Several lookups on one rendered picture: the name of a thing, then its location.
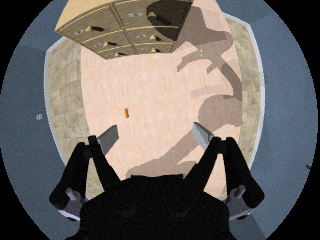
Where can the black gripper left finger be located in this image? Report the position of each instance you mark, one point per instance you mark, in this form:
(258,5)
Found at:
(66,196)

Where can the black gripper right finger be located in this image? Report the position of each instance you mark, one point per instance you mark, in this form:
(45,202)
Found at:
(246,194)

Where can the dark brown wooden chest of drawers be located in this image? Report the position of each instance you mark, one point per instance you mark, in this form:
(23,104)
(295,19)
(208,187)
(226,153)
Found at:
(77,8)

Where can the tan wooden drawer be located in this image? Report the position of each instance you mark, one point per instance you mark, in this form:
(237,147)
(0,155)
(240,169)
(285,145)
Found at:
(117,52)
(99,21)
(154,47)
(136,12)
(152,33)
(106,41)

